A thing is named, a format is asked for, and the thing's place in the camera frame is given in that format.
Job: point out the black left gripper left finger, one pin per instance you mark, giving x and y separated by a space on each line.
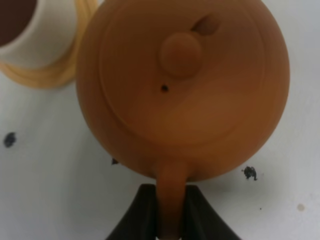
140 220

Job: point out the near white teacup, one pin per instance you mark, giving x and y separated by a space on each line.
46 38

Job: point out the brown clay teapot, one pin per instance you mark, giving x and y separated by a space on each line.
182 90

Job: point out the near orange coaster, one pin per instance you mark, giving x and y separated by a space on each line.
63 70

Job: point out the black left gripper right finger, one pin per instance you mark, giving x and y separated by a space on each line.
201 221

